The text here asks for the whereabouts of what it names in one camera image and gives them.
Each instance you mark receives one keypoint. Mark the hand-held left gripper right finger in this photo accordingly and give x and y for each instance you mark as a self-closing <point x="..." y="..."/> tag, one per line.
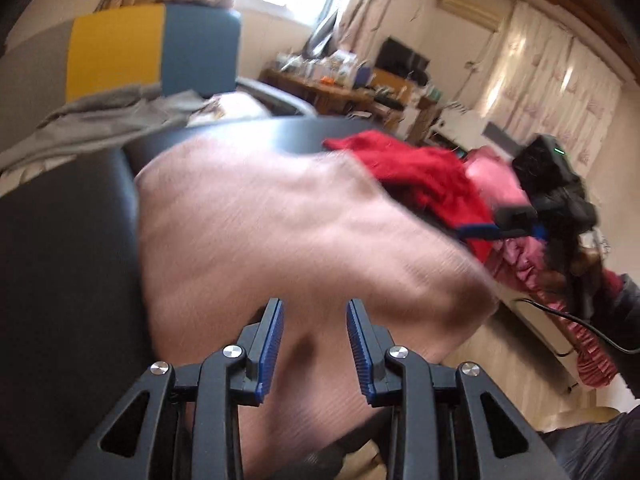
<point x="361" y="355"/>

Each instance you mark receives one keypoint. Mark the light pink garment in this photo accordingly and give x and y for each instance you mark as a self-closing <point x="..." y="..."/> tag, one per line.
<point x="492" y="180"/>

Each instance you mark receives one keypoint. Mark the magenta ruffled bed cover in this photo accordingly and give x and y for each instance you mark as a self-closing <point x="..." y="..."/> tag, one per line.
<point x="595" y="355"/>

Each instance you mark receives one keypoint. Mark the grey yellow blue chair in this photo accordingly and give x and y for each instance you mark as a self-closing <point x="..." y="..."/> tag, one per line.
<point x="115" y="45"/>

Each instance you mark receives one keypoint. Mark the cluttered wooden desk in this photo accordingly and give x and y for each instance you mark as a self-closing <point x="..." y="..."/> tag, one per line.
<point x="330" y="85"/>

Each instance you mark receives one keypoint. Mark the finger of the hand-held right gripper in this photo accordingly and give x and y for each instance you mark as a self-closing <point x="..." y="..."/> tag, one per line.
<point x="480" y="231"/>

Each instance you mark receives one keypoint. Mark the grey garment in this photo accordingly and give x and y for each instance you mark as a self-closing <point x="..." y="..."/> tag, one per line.
<point x="100" y="115"/>

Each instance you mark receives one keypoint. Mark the white patterned curtain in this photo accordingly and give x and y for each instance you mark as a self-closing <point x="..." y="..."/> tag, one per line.
<point x="550" y="70"/>

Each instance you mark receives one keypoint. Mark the pink knitted sweater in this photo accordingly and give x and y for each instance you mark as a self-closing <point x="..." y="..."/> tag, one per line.
<point x="275" y="220"/>

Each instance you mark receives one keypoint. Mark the white printed cushion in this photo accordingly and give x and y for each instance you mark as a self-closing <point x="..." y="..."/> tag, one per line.
<point x="230" y="107"/>

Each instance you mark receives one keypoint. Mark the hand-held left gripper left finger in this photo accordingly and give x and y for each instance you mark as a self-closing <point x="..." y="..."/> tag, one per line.
<point x="270" y="350"/>

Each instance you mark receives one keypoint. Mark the red knitted garment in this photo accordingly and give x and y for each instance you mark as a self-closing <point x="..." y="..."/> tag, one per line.
<point x="410" y="165"/>

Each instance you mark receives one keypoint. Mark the white air conditioner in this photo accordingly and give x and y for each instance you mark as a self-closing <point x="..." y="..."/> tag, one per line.
<point x="470" y="10"/>

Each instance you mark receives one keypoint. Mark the dark padded jacket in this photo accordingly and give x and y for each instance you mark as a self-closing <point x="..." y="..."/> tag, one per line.
<point x="600" y="445"/>

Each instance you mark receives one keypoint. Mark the black monitor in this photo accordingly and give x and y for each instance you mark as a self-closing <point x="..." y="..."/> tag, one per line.
<point x="402" y="60"/>

